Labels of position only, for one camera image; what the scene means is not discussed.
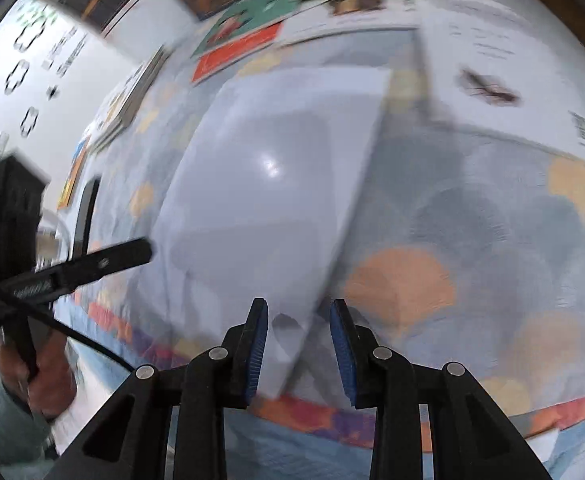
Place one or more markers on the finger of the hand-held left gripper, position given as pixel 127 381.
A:
pixel 112 257

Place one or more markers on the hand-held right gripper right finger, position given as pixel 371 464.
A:
pixel 345 355

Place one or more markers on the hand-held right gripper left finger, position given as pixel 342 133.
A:
pixel 255 355

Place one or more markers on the red book with donkey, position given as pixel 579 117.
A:
pixel 227 57

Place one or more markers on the teal book with girl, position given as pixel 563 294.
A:
pixel 257 15

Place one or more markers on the person's left forearm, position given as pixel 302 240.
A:
pixel 2 425

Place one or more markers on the stack of thin books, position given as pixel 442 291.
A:
pixel 127 100

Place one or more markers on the person's left hand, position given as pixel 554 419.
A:
pixel 52 380

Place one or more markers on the black curved bar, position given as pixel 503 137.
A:
pixel 86 215

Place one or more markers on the orange picture book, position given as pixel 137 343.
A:
pixel 72 175

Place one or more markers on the leaf-printed blanket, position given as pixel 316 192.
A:
pixel 472 220

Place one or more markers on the white bookshelf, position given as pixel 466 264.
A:
pixel 142 10

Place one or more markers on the plain white book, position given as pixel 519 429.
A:
pixel 522 50

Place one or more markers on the black cloud wall sticker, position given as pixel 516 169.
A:
pixel 23 125
pixel 8 80

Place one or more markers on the black star wall sticker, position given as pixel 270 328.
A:
pixel 51 91

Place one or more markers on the black lettering wall sticker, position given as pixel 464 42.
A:
pixel 62 52

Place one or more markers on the cloud wall sticker with leaves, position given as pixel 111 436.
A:
pixel 22 42

